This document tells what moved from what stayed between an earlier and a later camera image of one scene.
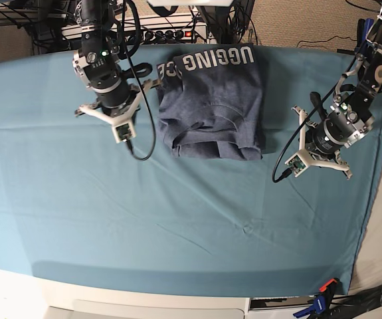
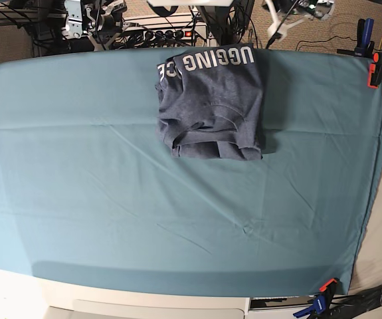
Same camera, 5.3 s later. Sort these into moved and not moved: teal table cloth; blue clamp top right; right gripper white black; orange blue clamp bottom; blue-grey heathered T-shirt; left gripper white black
Moved: right gripper white black; left gripper white black
Not moved: orange blue clamp bottom; blue clamp top right; blue-grey heathered T-shirt; teal table cloth
